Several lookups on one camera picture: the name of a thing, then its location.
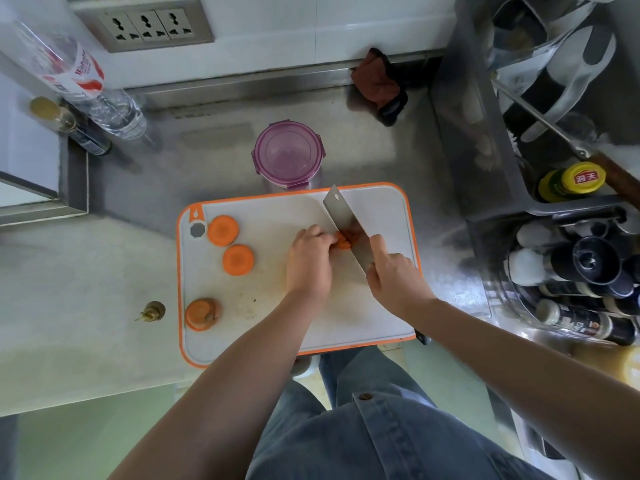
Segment person's left hand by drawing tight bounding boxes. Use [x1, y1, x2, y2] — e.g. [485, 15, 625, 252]
[285, 224, 340, 303]

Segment person's right hand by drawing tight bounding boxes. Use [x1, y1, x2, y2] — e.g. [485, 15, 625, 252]
[365, 234, 439, 321]

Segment black-handled kitchen knife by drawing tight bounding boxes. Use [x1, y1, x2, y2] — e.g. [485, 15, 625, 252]
[322, 184, 431, 345]

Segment brown-centred carrot end slice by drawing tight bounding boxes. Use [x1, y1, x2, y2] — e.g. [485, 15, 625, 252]
[185, 298, 223, 328]

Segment purple lidded container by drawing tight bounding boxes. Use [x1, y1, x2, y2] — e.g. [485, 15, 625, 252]
[251, 119, 327, 191]

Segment brown carrot top stub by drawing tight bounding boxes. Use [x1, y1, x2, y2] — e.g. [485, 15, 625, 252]
[135, 301, 167, 323]

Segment person's left forearm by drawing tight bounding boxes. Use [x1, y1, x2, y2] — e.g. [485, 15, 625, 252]
[107, 292, 326, 480]

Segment person's right forearm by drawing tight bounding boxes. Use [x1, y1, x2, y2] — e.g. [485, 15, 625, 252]
[407, 297, 640, 480]

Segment white orange-rimmed cutting board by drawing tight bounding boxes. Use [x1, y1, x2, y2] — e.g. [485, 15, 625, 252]
[175, 182, 423, 369]

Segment white waste bin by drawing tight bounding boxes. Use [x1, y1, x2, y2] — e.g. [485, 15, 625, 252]
[289, 354, 321, 379]

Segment blue denim trousers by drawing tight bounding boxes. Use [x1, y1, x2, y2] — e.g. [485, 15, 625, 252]
[249, 344, 436, 480]

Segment clear round basin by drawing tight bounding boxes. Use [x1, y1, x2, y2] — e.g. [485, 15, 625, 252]
[492, 224, 640, 345]

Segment pale green cabinet front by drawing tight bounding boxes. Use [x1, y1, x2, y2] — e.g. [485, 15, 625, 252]
[402, 339, 506, 445]
[15, 384, 176, 480]

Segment blue denim shirt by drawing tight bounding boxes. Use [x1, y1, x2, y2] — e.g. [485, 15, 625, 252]
[247, 389, 556, 480]

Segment group of seasoning bottles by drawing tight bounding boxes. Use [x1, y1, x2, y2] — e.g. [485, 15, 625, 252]
[502, 217, 640, 347]

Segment dark red cloth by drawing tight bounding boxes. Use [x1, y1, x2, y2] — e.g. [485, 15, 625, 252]
[349, 48, 409, 127]

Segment yellow-capped sauce bottle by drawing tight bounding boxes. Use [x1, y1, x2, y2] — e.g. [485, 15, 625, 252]
[537, 162, 607, 203]

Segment clear plastic water bottle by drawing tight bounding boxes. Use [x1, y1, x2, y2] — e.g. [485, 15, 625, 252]
[0, 19, 149, 141]

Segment small gold-capped bottle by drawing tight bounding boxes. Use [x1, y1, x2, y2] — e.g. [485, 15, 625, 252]
[29, 96, 112, 157]

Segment white and black bag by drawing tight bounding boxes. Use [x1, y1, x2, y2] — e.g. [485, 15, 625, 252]
[487, 0, 619, 143]

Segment metal utensil handle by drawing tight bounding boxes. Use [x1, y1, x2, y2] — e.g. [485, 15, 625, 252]
[492, 77, 640, 211]

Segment grey wall socket panel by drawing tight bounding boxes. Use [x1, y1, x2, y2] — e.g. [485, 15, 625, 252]
[67, 0, 216, 54]

